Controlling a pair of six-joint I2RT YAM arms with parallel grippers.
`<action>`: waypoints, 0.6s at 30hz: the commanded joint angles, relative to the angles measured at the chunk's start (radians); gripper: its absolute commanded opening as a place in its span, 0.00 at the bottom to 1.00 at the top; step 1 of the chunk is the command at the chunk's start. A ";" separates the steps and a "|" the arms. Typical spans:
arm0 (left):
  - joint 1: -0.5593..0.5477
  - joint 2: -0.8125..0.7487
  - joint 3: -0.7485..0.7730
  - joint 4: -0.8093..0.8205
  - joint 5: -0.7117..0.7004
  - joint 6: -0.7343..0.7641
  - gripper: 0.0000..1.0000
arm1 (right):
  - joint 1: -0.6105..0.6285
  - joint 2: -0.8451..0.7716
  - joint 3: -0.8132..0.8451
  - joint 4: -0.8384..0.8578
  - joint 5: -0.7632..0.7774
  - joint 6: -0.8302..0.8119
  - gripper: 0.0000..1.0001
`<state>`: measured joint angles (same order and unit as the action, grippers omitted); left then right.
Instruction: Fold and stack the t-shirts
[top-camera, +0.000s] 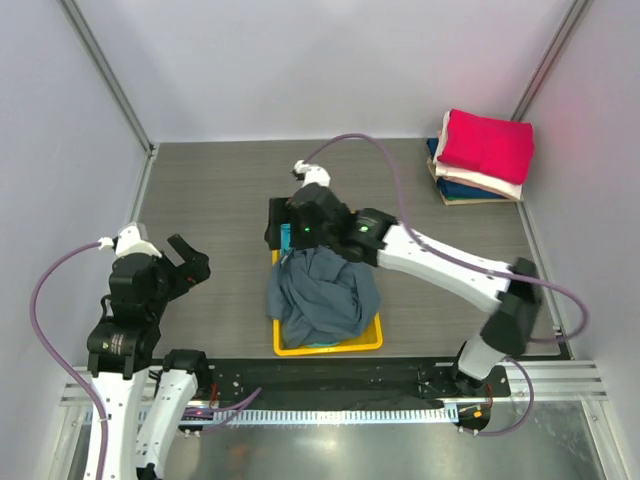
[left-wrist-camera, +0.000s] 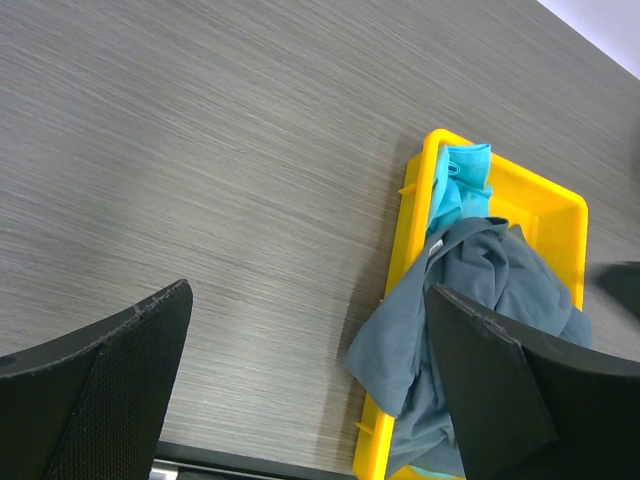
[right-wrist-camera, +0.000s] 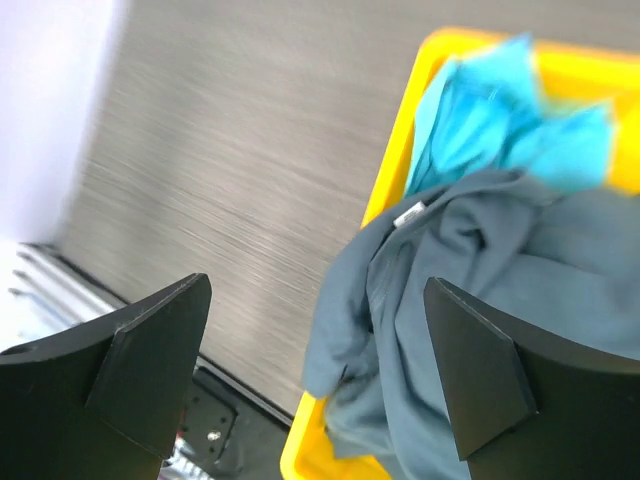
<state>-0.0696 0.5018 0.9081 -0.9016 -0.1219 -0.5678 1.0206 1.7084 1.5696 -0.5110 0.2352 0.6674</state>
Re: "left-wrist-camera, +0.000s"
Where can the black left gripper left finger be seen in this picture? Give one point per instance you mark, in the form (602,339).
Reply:
(91,404)

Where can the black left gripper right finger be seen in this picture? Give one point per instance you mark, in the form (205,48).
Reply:
(527,405)

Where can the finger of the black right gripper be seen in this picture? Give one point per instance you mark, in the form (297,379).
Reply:
(620,281)

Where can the slate blue t shirt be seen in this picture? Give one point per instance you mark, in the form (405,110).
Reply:
(487,261)

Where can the turquoise t shirt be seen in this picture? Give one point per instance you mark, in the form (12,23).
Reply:
(460,188)

